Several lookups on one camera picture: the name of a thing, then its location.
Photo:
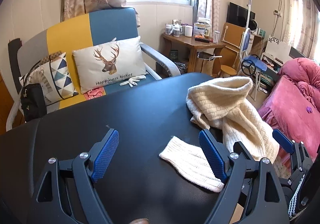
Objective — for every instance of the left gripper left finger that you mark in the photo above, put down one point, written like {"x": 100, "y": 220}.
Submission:
{"x": 51, "y": 201}

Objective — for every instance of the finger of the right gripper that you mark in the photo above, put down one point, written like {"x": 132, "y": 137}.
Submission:
{"x": 283, "y": 140}

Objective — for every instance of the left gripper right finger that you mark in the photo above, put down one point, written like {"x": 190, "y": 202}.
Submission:
{"x": 252, "y": 184}

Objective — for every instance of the cream knitted sweater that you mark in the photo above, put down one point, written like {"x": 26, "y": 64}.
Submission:
{"x": 221, "y": 103}

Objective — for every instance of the wooden folding chair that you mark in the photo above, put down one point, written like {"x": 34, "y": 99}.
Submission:
{"x": 232, "y": 37}

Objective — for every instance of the pink bed quilt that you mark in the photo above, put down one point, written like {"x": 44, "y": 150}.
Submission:
{"x": 293, "y": 104}

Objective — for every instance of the blue toy ride-on car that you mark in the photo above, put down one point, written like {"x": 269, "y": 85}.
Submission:
{"x": 252, "y": 64}

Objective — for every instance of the black handbag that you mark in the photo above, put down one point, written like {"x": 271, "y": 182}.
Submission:
{"x": 32, "y": 102}

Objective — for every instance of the pink cloth on sofa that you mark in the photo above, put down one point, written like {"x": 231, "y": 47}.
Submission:
{"x": 94, "y": 93}

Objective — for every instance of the small wooden stool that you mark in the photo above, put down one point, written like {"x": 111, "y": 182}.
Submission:
{"x": 226, "y": 70}

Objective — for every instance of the triangle pattern cushion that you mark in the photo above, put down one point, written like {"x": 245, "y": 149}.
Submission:
{"x": 54, "y": 78}

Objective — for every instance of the white glove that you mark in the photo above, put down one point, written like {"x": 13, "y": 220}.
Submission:
{"x": 133, "y": 81}

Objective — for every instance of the deer print cushion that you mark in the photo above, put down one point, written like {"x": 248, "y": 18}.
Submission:
{"x": 109, "y": 63}

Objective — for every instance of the black remote control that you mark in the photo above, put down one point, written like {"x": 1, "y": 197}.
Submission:
{"x": 202, "y": 40}

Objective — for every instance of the blue yellow grey sofa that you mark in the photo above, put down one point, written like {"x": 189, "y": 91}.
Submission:
{"x": 79, "y": 32}

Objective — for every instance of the wooden side table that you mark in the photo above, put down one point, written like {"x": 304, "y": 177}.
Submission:
{"x": 195, "y": 64}

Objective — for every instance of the black television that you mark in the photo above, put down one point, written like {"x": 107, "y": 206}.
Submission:
{"x": 237, "y": 15}

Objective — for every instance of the white mug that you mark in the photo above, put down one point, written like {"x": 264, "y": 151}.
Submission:
{"x": 188, "y": 32}

